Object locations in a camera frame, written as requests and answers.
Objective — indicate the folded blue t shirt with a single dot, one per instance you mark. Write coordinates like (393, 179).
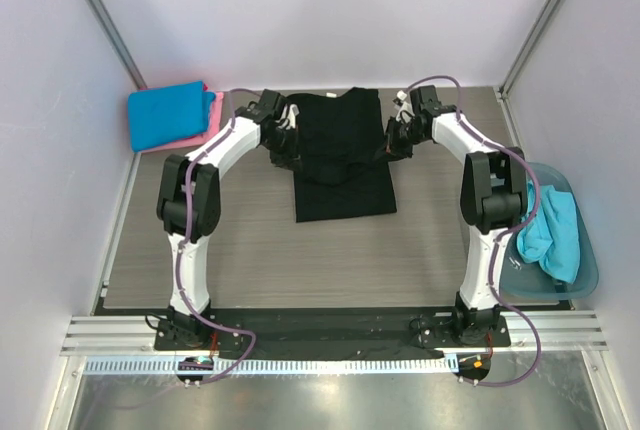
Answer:
(163, 115)

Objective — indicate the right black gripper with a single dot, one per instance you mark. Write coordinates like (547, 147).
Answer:
(396, 138)

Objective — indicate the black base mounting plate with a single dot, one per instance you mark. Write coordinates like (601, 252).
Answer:
(327, 334)

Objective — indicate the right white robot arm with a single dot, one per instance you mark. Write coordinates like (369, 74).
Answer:
(493, 199)

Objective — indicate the black t shirt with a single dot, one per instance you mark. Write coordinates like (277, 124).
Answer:
(340, 178)

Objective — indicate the aluminium frame rail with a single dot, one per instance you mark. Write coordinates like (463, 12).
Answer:
(130, 335)

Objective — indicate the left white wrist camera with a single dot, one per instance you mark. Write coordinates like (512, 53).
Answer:
(288, 118)

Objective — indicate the right aluminium corner post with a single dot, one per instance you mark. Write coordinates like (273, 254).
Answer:
(543, 20)

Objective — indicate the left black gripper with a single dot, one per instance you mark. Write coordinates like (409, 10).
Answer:
(291, 158)

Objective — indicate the aluminium corner post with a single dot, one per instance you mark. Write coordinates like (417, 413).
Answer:
(115, 39)
(543, 20)

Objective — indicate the left aluminium corner post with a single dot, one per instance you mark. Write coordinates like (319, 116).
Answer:
(115, 39)

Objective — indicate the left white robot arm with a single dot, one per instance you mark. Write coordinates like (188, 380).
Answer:
(189, 207)

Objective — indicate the crumpled light blue t shirt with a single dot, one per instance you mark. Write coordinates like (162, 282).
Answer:
(551, 239)

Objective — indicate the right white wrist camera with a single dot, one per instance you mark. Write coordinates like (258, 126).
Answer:
(403, 107)

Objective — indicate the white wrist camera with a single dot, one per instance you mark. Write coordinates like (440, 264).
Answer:
(288, 118)
(403, 107)

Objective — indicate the white slotted cable duct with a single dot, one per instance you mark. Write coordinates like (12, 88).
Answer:
(193, 366)

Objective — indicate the folded pink t shirt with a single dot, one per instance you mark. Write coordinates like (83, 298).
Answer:
(215, 102)

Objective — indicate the translucent blue plastic bin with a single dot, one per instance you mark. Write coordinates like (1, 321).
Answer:
(529, 280)

